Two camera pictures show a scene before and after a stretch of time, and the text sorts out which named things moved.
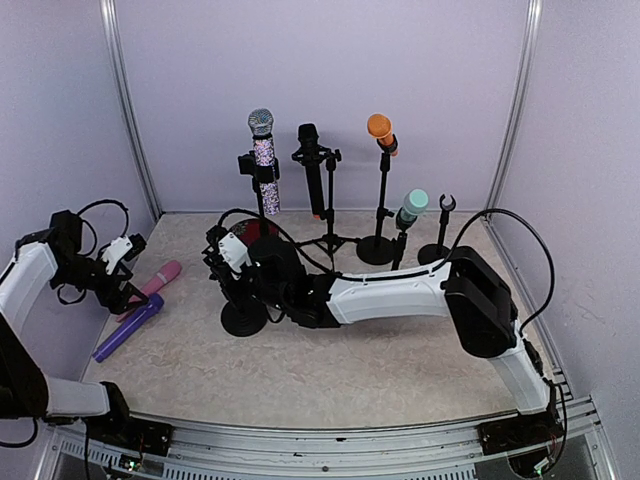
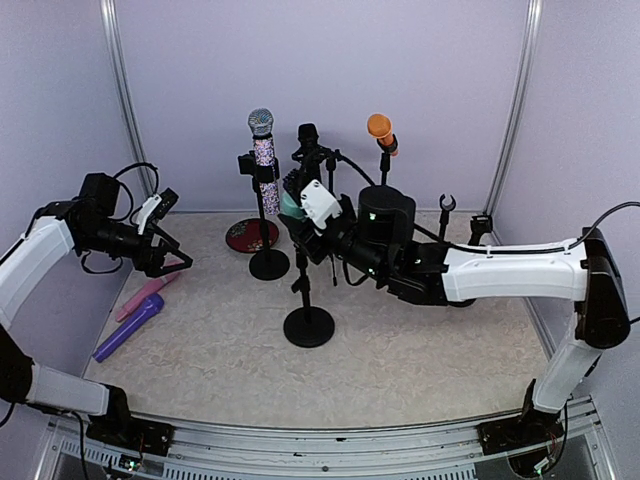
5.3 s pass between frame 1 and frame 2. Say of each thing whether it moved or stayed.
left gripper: moved
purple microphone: stayed
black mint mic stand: moved
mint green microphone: moved
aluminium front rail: stayed
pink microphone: stayed
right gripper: moved
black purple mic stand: moved
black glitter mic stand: stayed
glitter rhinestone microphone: stayed
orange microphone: stayed
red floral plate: stayed
